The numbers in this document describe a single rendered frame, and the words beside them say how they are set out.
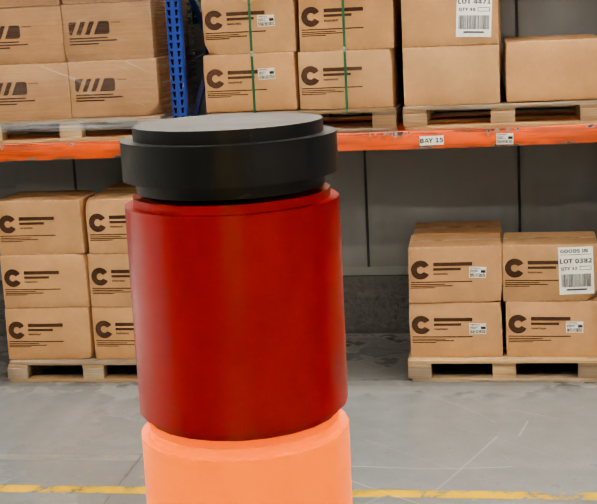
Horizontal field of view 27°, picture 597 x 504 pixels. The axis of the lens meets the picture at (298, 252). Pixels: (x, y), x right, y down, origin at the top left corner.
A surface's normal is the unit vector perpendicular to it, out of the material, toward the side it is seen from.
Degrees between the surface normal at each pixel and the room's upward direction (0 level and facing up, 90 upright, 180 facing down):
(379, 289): 38
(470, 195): 90
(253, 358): 90
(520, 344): 91
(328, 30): 92
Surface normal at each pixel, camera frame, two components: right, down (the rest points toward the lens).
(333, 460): 0.80, 0.07
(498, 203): -0.15, 0.19
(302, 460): 0.61, 0.12
